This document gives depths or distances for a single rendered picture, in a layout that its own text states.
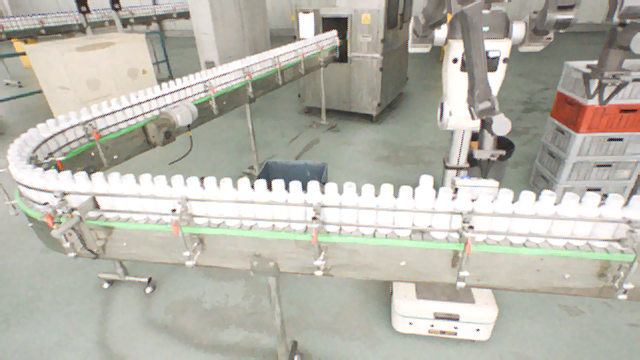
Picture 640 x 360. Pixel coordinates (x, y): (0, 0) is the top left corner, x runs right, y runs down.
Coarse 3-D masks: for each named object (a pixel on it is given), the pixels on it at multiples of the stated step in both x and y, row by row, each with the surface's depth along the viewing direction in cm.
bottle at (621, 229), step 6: (636, 198) 100; (630, 204) 99; (636, 204) 98; (624, 210) 100; (630, 210) 99; (636, 210) 98; (624, 216) 100; (630, 216) 99; (636, 216) 98; (618, 228) 102; (624, 228) 101; (630, 228) 100; (618, 234) 103; (624, 234) 101; (612, 246) 105; (618, 246) 104
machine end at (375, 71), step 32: (320, 0) 431; (352, 0) 414; (384, 0) 403; (320, 32) 447; (352, 32) 433; (384, 32) 423; (352, 64) 451; (384, 64) 448; (320, 96) 493; (352, 96) 471; (384, 96) 477
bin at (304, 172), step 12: (264, 168) 169; (276, 168) 176; (288, 168) 175; (300, 168) 174; (312, 168) 173; (324, 168) 172; (264, 180) 171; (288, 180) 178; (300, 180) 177; (312, 180) 176; (324, 180) 160
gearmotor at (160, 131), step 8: (184, 104) 228; (192, 104) 231; (168, 112) 216; (176, 112) 219; (184, 112) 220; (192, 112) 229; (152, 120) 214; (160, 120) 214; (168, 120) 215; (176, 120) 218; (184, 120) 220; (192, 120) 234; (152, 128) 209; (160, 128) 211; (168, 128) 214; (176, 128) 224; (152, 136) 213; (160, 136) 212; (168, 136) 216; (152, 144) 218; (160, 144) 214
